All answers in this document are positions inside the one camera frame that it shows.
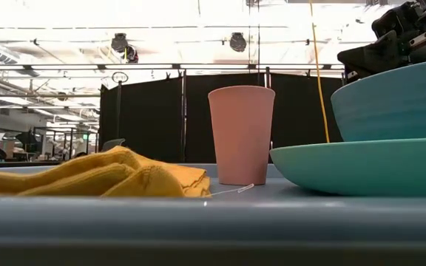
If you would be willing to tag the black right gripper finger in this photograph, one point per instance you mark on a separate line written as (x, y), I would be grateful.
(372, 55)

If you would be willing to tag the blue plastic bowl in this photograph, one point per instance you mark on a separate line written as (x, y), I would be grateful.
(394, 107)

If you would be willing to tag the teal plastic plate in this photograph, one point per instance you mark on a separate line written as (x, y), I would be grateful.
(364, 166)

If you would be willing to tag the pink plastic cup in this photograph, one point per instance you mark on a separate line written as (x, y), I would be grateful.
(240, 136)

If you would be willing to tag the yellow cloth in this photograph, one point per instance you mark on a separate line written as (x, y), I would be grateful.
(105, 173)

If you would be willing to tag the light blue plastic tray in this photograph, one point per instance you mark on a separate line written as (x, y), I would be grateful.
(198, 221)

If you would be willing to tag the black curtain partition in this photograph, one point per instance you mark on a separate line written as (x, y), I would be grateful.
(150, 122)

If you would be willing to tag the grey chair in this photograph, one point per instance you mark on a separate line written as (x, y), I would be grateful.
(114, 142)

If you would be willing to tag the background robot station frame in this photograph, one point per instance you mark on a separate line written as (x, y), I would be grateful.
(69, 144)

